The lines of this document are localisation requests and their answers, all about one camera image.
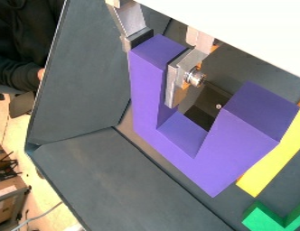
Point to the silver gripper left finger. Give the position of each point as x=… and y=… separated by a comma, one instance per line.
x=127, y=15

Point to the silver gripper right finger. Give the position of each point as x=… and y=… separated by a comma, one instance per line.
x=184, y=71

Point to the purple U-shaped block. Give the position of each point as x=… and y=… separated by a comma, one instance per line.
x=212, y=156

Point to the person in dark clothing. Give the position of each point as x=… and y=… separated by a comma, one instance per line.
x=27, y=29

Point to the yellow long bar block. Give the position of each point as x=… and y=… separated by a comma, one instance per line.
x=260, y=175

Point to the green stepped block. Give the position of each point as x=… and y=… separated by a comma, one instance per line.
x=261, y=219

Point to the cardboard box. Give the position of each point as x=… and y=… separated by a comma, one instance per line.
x=13, y=196

